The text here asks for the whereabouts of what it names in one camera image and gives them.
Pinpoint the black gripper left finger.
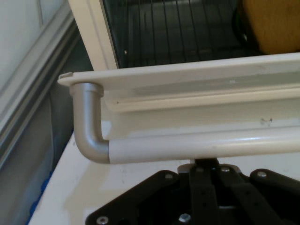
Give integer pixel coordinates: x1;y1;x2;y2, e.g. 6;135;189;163
85;158;221;225

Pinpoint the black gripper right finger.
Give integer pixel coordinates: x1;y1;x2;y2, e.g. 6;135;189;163
219;163;300;225

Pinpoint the white door handle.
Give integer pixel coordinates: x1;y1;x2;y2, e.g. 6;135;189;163
69;82;300;166

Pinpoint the white oven door with window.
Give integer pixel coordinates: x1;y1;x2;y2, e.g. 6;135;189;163
57;52;300;141

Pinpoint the white toy oven body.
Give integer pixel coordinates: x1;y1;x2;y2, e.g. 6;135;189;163
67;0;300;71

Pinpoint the yellow block inside oven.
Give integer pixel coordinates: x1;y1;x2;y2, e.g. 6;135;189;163
241;0;300;55

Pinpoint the grey aluminium frame rail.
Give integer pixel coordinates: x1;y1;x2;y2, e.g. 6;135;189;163
0;4;82;166

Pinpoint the black wire oven rack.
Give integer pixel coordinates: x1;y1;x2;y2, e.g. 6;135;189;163
105;0;261;68

